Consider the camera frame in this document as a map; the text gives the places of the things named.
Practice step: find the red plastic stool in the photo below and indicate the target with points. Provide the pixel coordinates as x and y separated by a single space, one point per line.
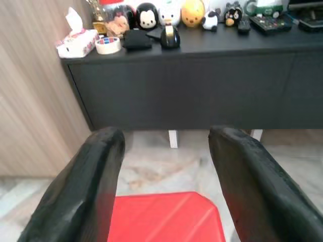
164 219

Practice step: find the white tape roll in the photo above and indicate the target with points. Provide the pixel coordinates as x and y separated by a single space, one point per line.
101 49

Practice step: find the black red mouse plush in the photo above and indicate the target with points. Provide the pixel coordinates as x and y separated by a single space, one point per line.
131 17

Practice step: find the black white mouse plush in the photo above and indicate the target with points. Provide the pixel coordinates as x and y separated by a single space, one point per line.
147 19

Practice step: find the small black white cow plush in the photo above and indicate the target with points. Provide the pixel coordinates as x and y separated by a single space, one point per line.
210 20

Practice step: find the white floral tissue box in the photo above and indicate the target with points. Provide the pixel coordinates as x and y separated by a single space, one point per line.
78 43

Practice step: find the flat black device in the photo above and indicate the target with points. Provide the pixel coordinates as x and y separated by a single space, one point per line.
311 24

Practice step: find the small black remote control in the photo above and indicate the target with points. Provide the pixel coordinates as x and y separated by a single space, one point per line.
244 26

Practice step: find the black low cabinet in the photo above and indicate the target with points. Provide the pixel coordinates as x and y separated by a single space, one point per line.
189 93

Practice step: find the clear jar red lid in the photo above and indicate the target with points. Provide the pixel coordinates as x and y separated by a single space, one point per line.
117 24

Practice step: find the green white toy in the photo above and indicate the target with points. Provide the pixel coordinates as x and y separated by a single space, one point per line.
267 10

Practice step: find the black bird plush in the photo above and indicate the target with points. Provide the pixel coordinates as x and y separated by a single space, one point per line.
233 15

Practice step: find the black tape dispenser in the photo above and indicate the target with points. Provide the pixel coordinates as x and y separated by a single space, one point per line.
170 41

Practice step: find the yellow bear plush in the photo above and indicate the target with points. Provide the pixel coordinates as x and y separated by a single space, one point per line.
193 13

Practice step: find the white cabinet leg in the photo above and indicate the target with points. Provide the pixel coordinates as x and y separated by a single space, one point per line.
256 134
173 138

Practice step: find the black remote coloured buttons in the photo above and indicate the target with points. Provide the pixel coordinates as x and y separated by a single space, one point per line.
267 24

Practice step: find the white duck plush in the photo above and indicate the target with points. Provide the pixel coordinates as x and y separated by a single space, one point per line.
169 12

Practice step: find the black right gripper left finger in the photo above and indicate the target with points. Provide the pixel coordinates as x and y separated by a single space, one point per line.
75 191

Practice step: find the black wallet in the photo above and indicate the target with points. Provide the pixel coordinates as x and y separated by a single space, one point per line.
137 39

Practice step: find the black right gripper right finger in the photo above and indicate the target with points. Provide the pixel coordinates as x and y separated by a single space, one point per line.
260 196

